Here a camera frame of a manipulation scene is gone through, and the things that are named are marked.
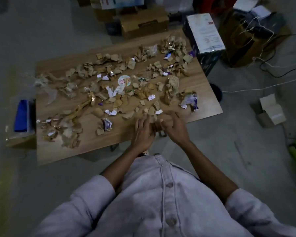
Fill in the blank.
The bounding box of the light denim shirt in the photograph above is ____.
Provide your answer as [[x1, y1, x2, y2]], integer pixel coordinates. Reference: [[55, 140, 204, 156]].
[[31, 154, 296, 237]]

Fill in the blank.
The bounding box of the black electronic device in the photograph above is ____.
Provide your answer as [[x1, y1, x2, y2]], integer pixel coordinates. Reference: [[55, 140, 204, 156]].
[[239, 11, 286, 35]]

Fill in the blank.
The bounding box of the blue cloth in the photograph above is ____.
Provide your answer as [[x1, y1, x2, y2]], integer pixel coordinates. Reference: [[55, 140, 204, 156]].
[[14, 99, 30, 133]]

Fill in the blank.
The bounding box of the pile of cardboard paper scraps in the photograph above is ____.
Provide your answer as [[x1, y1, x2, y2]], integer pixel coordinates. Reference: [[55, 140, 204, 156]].
[[34, 34, 200, 149]]

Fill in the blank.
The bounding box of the wooden table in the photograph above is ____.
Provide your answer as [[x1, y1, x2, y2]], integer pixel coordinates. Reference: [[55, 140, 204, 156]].
[[35, 28, 224, 166]]

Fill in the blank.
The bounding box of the black box with white label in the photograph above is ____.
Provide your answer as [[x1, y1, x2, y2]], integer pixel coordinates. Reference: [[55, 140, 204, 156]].
[[182, 13, 227, 77]]

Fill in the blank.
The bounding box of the brown cardboard box with handle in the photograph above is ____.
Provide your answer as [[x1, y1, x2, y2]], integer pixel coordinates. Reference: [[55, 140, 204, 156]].
[[119, 8, 170, 40]]

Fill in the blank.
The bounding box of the blue round waste bin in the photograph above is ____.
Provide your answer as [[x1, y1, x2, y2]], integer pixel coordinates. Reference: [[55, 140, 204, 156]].
[[209, 83, 223, 102]]

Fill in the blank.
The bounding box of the taped brown cardboard box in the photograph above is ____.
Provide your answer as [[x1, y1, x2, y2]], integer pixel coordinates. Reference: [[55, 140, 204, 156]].
[[5, 98, 37, 150]]

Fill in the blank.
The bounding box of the red plastic item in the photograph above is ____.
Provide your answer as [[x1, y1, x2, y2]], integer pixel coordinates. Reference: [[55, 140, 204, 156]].
[[193, 0, 235, 14]]

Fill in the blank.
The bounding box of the person's right forearm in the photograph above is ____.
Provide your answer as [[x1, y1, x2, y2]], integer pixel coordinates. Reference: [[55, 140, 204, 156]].
[[177, 140, 238, 204]]

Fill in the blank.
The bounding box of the person's left hand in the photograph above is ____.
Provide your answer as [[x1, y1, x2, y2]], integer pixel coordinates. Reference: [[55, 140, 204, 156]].
[[130, 115, 156, 153]]

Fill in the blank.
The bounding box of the dark blue small box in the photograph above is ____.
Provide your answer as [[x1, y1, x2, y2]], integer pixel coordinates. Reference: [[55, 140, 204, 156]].
[[106, 21, 121, 35]]

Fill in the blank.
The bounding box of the person's left forearm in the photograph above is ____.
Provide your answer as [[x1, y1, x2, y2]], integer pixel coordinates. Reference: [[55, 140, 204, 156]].
[[100, 145, 148, 192]]

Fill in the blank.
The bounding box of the small open white carton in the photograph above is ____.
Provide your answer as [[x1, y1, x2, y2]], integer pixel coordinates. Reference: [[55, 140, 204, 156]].
[[255, 93, 286, 128]]

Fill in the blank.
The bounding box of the white cable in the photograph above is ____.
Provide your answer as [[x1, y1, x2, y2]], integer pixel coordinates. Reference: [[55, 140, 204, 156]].
[[222, 77, 296, 93]]

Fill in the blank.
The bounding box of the large brown cardboard box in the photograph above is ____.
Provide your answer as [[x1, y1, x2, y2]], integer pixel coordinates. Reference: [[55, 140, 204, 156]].
[[218, 8, 293, 68]]

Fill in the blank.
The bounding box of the person's right hand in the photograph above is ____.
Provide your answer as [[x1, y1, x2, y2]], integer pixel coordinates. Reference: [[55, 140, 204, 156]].
[[154, 111, 191, 147]]

